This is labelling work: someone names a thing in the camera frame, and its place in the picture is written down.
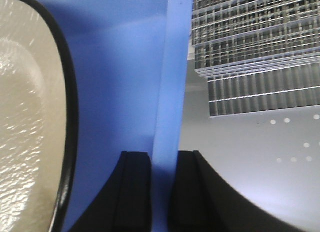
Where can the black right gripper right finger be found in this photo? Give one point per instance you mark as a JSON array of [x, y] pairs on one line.
[[250, 198]]

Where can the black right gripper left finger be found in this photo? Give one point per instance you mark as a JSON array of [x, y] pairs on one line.
[[124, 202]]

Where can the beige plate with black rim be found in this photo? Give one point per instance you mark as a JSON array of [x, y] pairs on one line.
[[39, 118]]

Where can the blue plastic tray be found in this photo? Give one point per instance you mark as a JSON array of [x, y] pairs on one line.
[[130, 63]]

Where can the stacked metal grates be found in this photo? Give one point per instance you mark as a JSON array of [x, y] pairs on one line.
[[257, 55]]

